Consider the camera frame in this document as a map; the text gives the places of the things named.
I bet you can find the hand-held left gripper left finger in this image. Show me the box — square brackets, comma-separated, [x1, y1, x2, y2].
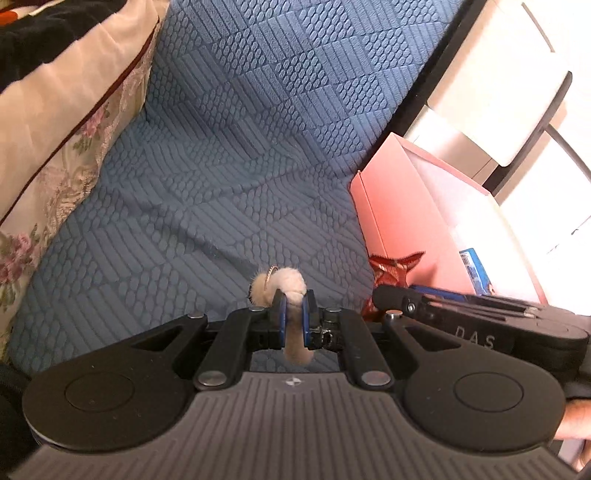
[131, 290, 288, 389]

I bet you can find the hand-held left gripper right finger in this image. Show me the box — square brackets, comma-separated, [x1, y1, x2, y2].
[295, 290, 458, 389]

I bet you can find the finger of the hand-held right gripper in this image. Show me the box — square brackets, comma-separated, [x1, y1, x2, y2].
[411, 286, 543, 319]
[373, 285, 451, 324]

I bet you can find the small red snack packet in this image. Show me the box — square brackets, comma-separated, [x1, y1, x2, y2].
[362, 251, 426, 321]

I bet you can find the blue face mask pack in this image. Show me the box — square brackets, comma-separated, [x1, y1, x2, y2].
[458, 248, 494, 296]

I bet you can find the cream furry hair tie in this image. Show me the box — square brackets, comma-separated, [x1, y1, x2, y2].
[247, 265, 308, 365]

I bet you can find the pink box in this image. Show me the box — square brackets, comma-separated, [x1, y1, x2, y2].
[349, 132, 550, 308]

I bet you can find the person's right hand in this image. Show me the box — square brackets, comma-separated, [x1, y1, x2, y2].
[554, 397, 591, 472]

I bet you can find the blue quilted bed cover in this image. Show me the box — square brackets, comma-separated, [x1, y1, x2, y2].
[9, 0, 462, 374]

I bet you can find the white plastic chair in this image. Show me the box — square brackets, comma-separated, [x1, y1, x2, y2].
[404, 0, 573, 178]

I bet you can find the floral patterned quilt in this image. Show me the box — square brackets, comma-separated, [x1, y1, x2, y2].
[0, 0, 171, 365]

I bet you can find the striped blanket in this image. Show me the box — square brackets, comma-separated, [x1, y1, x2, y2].
[0, 0, 134, 93]

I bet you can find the black metal tube frame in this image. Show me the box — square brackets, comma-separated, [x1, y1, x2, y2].
[489, 69, 591, 195]

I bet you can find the black bed frame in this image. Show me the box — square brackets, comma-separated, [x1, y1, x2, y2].
[365, 0, 497, 153]

